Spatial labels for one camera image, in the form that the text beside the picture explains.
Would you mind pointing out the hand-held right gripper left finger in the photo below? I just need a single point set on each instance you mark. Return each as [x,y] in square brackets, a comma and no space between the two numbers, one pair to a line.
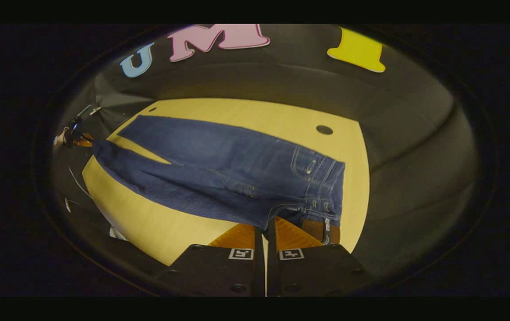
[260,267]

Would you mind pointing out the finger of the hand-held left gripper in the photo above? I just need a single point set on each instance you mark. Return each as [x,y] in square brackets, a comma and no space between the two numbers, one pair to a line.
[84,142]

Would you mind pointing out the round black table grommet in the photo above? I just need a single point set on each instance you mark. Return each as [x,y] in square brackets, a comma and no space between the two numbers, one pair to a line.
[324,129]

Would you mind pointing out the blue denim jeans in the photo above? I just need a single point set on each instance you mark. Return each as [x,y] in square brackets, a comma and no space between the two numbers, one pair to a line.
[219,156]

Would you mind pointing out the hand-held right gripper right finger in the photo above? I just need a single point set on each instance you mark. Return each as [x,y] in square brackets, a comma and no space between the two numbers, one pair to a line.
[272,267]

